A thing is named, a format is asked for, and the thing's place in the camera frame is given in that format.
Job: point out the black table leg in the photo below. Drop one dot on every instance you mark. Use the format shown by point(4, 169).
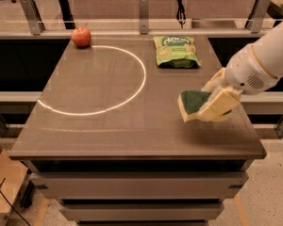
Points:
point(66, 14)

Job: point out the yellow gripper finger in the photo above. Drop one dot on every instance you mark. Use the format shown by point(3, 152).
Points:
point(217, 81)
point(219, 103)

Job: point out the metal rail bracket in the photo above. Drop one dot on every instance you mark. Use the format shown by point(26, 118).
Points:
point(144, 16)
point(33, 16)
point(254, 23)

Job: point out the left metal rail bracket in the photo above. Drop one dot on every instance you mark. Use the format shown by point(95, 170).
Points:
point(33, 16)

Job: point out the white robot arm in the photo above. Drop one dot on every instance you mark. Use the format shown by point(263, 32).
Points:
point(258, 66)

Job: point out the cardboard box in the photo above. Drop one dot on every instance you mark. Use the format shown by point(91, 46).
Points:
point(12, 176)

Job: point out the red apple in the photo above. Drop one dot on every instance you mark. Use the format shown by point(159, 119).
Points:
point(81, 37)

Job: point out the green and yellow sponge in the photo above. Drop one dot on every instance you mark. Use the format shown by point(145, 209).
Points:
point(190, 101)

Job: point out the right metal rail bracket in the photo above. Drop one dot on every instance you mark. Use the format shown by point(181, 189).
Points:
point(254, 23)

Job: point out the middle metal rail bracket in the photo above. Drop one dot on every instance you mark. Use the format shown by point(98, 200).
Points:
point(144, 16)

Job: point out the green snack bag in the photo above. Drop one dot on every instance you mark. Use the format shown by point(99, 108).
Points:
point(176, 52)

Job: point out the grey drawer cabinet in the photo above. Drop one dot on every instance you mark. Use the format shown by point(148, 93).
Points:
point(105, 198)

